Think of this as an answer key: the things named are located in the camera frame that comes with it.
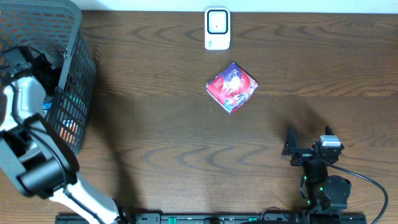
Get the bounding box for blue Oreo cookie pack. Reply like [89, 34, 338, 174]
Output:
[43, 103, 52, 110]

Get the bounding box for orange Kleenex tissue pack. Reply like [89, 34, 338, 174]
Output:
[59, 120, 78, 144]

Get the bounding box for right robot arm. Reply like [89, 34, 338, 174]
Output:
[282, 126, 351, 223]

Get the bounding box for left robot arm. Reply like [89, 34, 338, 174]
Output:
[1, 46, 132, 223]

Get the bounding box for grey plastic mesh basket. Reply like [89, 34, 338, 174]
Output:
[1, 1, 96, 154]

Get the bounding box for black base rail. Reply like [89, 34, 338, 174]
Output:
[55, 211, 368, 224]

